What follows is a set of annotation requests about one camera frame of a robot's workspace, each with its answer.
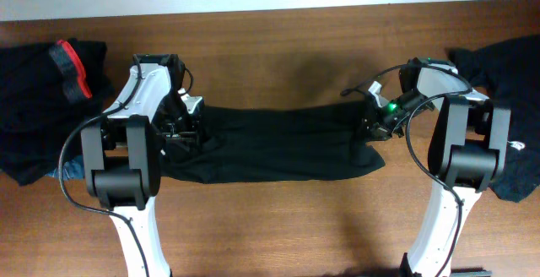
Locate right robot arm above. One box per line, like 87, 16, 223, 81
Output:
354, 57, 510, 276

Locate black garment red waistband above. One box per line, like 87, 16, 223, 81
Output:
48, 40, 92, 104

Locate left black camera cable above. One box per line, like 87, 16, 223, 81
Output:
57, 55, 195, 277

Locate black camera cable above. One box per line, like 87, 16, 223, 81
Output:
339, 63, 473, 277
57, 55, 195, 277

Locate right black camera cable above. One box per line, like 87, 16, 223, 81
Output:
339, 63, 473, 277

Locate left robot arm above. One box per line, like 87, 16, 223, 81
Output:
81, 54, 206, 276

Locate black t-shirt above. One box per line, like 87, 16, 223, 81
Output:
161, 101, 385, 184

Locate folded black clothes stack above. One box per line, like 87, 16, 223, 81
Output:
1, 38, 114, 186

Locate crumpled black clothes pile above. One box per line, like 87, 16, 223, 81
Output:
447, 35, 539, 203

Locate blue denim garment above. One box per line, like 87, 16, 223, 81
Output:
45, 155, 84, 181

